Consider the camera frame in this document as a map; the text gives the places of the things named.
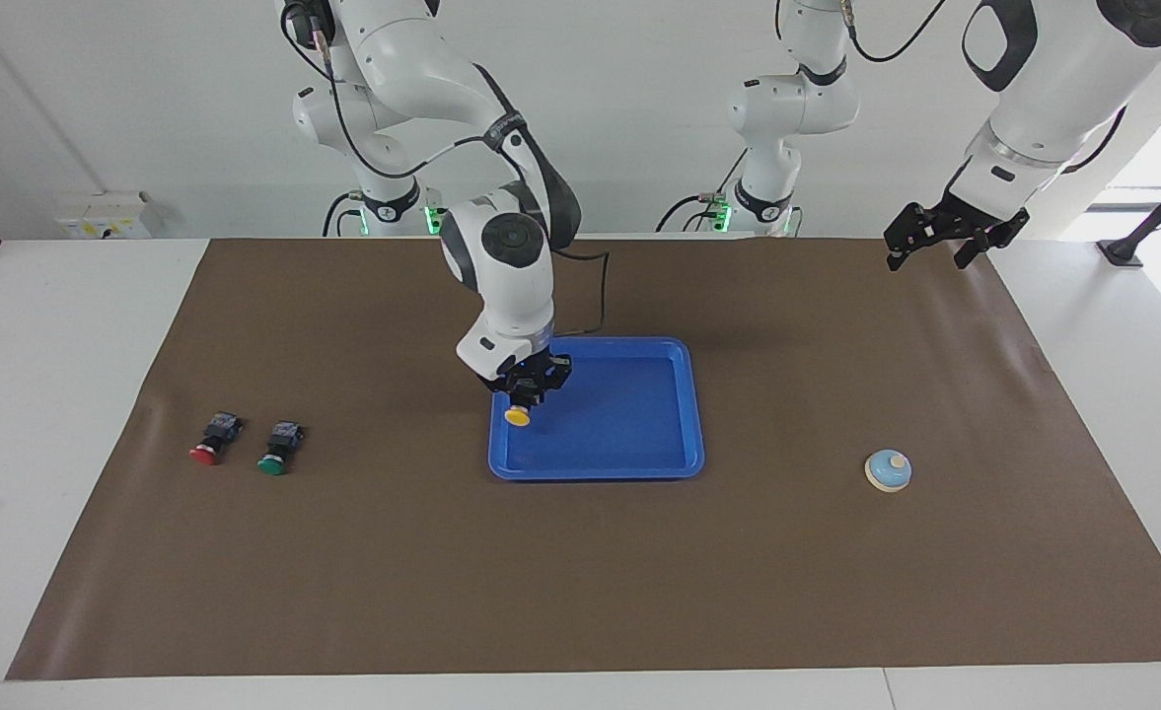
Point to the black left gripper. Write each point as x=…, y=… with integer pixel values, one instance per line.
x=970, y=215

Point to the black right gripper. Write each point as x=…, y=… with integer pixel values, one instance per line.
x=531, y=370

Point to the yellow push button switch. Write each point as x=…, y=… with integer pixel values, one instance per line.
x=517, y=417

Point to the light blue desk bell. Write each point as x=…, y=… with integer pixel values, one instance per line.
x=889, y=473

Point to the green push button switch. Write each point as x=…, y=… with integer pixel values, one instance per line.
x=279, y=449

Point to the red push button switch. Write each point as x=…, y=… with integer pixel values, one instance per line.
x=213, y=441

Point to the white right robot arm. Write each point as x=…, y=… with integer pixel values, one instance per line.
x=511, y=266

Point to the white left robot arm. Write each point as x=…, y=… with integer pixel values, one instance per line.
x=1053, y=89

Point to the blue plastic tray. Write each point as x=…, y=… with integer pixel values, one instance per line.
x=619, y=424

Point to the brown table mat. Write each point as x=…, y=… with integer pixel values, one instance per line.
x=580, y=572

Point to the black slanted stand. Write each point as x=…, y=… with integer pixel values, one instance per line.
x=1157, y=217

